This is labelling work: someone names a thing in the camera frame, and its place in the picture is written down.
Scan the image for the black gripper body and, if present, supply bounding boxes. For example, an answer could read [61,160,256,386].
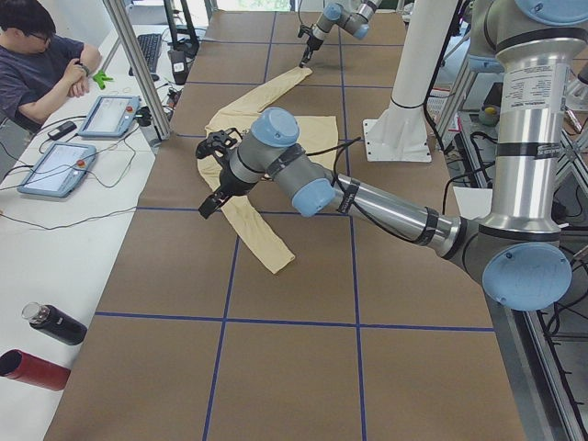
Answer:
[212,168,251,202]
[305,26,324,51]

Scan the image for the cream long-sleeve graphic shirt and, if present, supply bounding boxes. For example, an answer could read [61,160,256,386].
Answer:
[206,67,339,275]

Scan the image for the far teach pendant tablet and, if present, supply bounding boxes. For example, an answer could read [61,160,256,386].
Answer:
[77,96,141,139]

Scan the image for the teach pendant tablet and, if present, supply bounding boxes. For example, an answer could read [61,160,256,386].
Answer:
[17,141,97,198]
[77,96,141,139]

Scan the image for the near teach pendant tablet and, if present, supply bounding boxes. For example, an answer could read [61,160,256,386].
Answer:
[17,141,97,198]

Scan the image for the black keyboard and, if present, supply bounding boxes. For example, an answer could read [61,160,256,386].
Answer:
[137,33,163,81]

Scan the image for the green plastic object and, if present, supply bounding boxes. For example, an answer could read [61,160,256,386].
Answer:
[93,70,113,90]

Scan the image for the black phone on table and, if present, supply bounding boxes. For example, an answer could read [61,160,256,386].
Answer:
[48,120,77,141]

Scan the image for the black water bottle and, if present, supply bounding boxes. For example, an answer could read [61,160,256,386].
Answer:
[21,302,87,345]

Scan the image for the person in navy shirt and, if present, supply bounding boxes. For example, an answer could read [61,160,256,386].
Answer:
[1,1,101,132]

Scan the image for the red water bottle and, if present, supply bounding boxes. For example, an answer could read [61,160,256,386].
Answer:
[1,349,71,391]

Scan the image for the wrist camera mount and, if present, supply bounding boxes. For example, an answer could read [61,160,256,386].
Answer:
[195,128,243,164]
[298,24,313,38]

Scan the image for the aluminium frame post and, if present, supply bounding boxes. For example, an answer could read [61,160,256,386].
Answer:
[102,0,171,143]

